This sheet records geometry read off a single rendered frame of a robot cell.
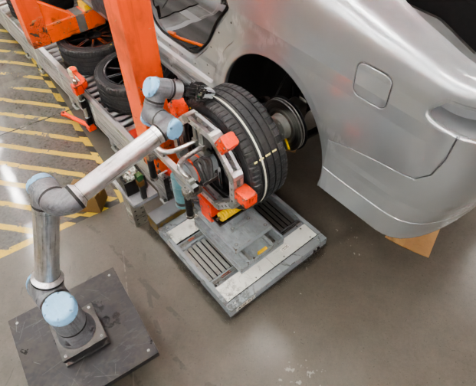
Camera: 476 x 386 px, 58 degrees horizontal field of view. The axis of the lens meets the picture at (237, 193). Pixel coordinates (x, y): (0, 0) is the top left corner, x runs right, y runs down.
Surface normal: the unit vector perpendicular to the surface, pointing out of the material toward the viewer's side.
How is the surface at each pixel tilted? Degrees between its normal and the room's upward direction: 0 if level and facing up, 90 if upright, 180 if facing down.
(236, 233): 0
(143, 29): 90
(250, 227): 0
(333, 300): 0
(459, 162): 89
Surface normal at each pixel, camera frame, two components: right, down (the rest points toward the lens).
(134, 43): 0.63, 0.58
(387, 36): -0.58, 0.03
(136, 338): -0.02, -0.65
